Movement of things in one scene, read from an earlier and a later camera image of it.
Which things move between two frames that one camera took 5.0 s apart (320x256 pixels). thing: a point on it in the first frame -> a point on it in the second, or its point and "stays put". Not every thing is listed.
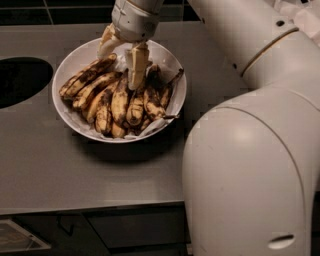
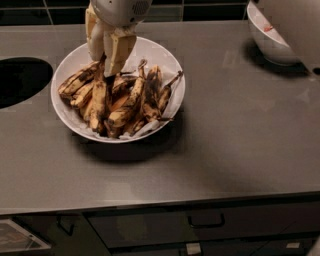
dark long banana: x=121 y=100 -> x=99 y=107
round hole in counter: x=21 y=77 stays put
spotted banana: x=90 y=70 stays put
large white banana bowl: x=74 y=61 stays put
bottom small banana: x=117 y=132 stays put
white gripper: x=133 y=23 -> x=117 y=12
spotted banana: x=79 y=99 stays put
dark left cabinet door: x=67 y=234 stays put
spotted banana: x=103 y=113 -> x=121 y=89
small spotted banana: x=135 y=109 -> x=119 y=113
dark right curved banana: x=154 y=95 stays put
